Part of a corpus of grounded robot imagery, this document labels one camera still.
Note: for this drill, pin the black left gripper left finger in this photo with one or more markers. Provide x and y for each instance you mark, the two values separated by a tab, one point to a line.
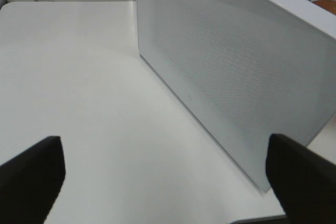
31	182

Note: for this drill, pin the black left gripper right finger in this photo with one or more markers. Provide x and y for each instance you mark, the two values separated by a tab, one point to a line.
302	181

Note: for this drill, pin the white microwave door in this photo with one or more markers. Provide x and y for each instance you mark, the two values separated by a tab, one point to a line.
245	68

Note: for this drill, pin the toy burger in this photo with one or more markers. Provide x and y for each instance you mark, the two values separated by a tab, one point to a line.
328	5

